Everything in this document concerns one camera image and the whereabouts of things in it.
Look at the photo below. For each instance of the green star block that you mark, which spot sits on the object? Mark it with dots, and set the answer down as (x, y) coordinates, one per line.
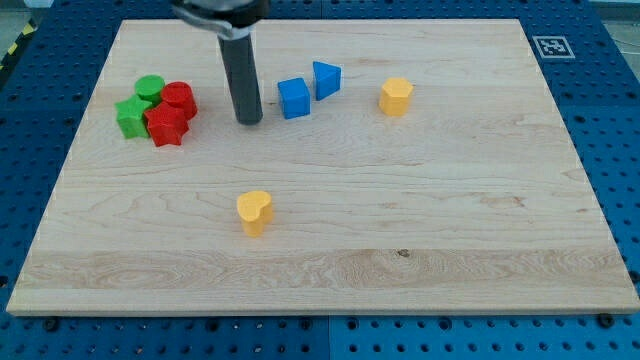
(130, 117)

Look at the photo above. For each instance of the white fiducial marker tag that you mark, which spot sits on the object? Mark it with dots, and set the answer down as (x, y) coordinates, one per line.
(553, 47)

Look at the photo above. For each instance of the light wooden board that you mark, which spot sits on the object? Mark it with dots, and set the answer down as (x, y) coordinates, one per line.
(473, 202)

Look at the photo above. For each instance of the yellow heart block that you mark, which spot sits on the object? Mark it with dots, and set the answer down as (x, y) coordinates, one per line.
(255, 210)

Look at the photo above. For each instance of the blue cube block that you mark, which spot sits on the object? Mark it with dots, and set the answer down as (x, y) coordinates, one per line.
(294, 98)

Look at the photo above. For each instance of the red cylinder block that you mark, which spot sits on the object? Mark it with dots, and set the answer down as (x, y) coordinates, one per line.
(180, 95)

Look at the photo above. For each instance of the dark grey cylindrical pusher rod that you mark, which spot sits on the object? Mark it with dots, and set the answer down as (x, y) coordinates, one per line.
(239, 63)

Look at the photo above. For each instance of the yellow hexagon block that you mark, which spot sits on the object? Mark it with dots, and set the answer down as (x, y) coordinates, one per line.
(395, 96)

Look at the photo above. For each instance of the black robot arm end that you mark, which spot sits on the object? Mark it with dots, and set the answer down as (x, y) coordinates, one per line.
(228, 19)

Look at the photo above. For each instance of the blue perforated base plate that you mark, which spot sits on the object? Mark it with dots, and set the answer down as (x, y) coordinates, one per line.
(49, 81)

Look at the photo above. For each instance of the blue triangular prism block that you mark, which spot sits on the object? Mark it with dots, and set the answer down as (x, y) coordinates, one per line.
(327, 79)

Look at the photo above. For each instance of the red star block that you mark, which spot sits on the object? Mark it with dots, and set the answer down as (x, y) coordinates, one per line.
(166, 124)

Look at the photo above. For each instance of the green cylinder block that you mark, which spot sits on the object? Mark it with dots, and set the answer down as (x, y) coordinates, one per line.
(149, 88)

